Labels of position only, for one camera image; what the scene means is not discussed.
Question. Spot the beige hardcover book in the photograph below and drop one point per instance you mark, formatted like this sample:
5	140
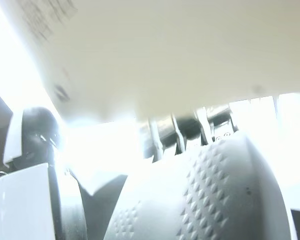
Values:
165	55

